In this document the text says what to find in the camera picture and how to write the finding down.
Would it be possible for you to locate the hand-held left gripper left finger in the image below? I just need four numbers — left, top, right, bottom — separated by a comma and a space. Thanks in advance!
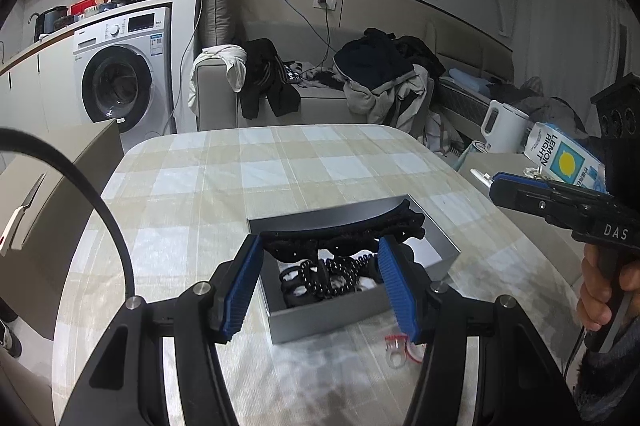
60, 233, 266, 426

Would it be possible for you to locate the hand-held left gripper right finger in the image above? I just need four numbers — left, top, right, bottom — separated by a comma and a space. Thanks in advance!
376, 235, 583, 426

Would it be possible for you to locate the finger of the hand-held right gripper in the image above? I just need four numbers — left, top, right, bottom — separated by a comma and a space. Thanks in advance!
492, 172, 606, 204
489, 182, 576, 227

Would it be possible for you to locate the black spiral hair tie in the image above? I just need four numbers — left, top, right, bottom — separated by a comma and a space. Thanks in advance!
320, 256, 381, 294

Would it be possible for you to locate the black hair claw clip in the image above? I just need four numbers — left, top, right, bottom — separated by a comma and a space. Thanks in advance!
279, 258, 326, 309

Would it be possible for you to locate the long black hair clip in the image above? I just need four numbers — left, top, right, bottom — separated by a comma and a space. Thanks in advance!
260, 200, 427, 264

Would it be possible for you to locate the red clear hair clip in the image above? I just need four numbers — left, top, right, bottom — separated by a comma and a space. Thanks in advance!
382, 332, 426, 368

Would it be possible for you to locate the grey cardboard box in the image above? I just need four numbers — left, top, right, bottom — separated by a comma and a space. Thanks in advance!
247, 194, 461, 345

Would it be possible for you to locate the person's right forearm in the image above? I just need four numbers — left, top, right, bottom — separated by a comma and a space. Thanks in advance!
572, 321, 640, 426

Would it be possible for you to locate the person's right hand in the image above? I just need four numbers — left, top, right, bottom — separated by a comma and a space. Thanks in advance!
576, 246, 640, 332

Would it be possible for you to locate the beige side table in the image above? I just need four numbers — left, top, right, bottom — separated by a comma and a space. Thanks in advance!
457, 151, 551, 202

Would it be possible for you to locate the lemon drink carton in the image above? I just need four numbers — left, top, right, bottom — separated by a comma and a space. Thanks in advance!
524, 122, 608, 192

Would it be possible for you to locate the white electric kettle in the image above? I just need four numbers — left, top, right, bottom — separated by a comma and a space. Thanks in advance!
481, 100, 531, 153

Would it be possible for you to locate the grey mattress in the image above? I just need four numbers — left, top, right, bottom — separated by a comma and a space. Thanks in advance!
440, 76, 516, 127

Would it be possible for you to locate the light blue cloth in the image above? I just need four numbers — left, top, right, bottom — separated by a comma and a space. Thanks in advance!
447, 67, 493, 92

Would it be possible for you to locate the white curtain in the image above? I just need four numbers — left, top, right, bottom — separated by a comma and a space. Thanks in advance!
515, 0, 631, 107

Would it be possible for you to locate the pile of dark clothes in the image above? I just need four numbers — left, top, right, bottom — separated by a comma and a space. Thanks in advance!
332, 27, 446, 129

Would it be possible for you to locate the grey sofa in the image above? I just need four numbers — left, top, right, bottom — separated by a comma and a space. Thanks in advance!
192, 51, 441, 132

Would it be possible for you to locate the black striped garment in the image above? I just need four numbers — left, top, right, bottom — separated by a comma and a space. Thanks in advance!
239, 38, 303, 121

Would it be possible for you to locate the white garment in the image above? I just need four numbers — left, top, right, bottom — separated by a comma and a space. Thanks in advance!
188, 45, 248, 112

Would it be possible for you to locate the black white shoe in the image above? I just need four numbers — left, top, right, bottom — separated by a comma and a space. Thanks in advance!
0, 317, 23, 359

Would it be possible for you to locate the grey pillow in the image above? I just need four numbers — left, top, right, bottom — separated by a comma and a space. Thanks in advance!
200, 0, 238, 49

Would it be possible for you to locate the white washing machine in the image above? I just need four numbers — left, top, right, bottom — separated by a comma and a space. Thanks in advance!
72, 6, 176, 134

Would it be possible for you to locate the white kitchen counter cabinet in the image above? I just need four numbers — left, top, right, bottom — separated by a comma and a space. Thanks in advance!
0, 28, 86, 167

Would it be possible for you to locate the black electric kettle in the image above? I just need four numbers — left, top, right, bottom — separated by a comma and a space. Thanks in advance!
30, 6, 71, 39

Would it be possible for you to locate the thick black cable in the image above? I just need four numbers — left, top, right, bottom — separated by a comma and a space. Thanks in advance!
0, 126, 138, 307

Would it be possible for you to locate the white handled tool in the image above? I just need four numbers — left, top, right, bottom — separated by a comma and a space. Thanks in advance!
0, 172, 47, 257

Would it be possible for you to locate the black power cable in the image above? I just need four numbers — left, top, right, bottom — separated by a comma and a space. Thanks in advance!
300, 1, 333, 82

